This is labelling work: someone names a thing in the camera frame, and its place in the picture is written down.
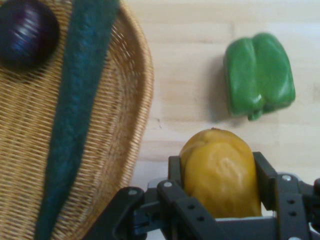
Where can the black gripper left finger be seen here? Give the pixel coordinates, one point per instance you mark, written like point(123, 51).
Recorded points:
point(175, 207)

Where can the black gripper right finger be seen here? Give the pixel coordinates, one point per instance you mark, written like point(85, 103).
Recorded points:
point(292, 207)

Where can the yellow bell pepper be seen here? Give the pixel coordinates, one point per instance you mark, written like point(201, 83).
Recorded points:
point(220, 175)

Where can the green bell pepper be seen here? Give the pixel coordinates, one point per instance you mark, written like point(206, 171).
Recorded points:
point(260, 75)

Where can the woven wicker basket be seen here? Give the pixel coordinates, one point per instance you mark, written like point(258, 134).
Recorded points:
point(120, 100)

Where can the dark green cucumber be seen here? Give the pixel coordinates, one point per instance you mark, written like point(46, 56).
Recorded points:
point(77, 100)

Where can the bamboo cutting board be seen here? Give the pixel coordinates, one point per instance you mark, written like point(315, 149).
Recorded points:
point(187, 62)

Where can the purple onion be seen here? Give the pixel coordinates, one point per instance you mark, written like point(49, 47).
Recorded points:
point(25, 35)

